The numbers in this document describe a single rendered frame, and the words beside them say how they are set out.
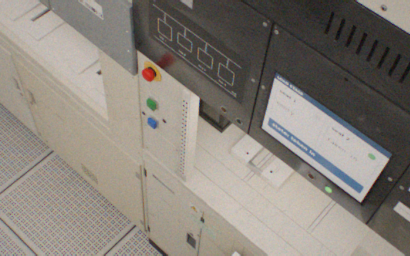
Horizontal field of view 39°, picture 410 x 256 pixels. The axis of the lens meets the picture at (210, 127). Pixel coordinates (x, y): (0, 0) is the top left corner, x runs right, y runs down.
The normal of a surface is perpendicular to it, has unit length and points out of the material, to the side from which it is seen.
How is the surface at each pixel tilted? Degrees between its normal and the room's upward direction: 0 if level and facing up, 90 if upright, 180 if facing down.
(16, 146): 0
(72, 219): 0
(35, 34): 0
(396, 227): 90
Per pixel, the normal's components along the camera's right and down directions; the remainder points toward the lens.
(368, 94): -0.66, 0.61
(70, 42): 0.07, -0.54
